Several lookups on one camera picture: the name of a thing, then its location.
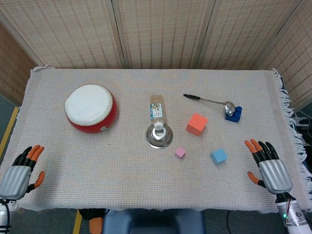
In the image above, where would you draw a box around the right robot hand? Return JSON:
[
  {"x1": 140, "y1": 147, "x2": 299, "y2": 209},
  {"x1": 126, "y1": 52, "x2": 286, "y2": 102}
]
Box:
[{"x1": 244, "y1": 138, "x2": 294, "y2": 195}]

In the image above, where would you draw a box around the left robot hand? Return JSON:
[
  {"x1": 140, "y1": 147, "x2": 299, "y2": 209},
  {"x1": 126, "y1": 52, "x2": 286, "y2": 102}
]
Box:
[{"x1": 0, "y1": 144, "x2": 46, "y2": 201}]

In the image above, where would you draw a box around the light blue cube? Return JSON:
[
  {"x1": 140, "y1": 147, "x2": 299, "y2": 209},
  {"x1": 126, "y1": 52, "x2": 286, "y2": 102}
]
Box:
[{"x1": 210, "y1": 148, "x2": 228, "y2": 166}]

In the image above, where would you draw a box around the small pink cube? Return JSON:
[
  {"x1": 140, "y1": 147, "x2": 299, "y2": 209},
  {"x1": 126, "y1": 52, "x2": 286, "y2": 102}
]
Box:
[{"x1": 175, "y1": 147, "x2": 187, "y2": 160}]

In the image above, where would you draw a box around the dark blue toy brick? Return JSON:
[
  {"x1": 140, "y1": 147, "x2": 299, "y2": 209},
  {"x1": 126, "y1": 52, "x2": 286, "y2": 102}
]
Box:
[{"x1": 225, "y1": 106, "x2": 244, "y2": 122}]

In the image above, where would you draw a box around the beige woven tablecloth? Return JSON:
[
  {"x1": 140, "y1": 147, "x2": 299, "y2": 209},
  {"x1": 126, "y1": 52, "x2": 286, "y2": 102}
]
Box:
[{"x1": 0, "y1": 64, "x2": 312, "y2": 213}]

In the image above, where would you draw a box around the large orange cube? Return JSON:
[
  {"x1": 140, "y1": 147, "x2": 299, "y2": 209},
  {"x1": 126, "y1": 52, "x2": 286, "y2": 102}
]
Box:
[{"x1": 185, "y1": 112, "x2": 209, "y2": 137}]

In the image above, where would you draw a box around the red drum white skin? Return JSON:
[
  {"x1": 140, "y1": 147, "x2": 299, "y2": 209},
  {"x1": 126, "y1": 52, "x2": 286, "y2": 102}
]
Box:
[{"x1": 63, "y1": 83, "x2": 118, "y2": 134}]

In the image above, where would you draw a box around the upturned stainless steel bowl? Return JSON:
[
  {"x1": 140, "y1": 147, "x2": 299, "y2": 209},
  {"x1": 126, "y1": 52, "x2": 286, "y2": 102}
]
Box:
[{"x1": 145, "y1": 121, "x2": 174, "y2": 149}]

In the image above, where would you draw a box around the blue robot torso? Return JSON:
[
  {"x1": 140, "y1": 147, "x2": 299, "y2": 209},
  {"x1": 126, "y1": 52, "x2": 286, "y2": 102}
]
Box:
[{"x1": 102, "y1": 209, "x2": 206, "y2": 234}]

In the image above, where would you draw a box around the clear plastic drink bottle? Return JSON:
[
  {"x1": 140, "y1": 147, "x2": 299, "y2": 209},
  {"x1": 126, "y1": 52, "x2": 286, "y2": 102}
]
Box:
[{"x1": 149, "y1": 94, "x2": 165, "y2": 131}]

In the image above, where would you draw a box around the woven folding screen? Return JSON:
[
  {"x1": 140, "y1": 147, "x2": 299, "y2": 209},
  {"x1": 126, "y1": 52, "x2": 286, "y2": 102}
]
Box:
[{"x1": 0, "y1": 0, "x2": 312, "y2": 110}]

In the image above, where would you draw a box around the metal spoon black handle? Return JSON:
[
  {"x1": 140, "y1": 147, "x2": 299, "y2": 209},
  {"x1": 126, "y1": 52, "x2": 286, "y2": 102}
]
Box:
[{"x1": 183, "y1": 94, "x2": 236, "y2": 116}]

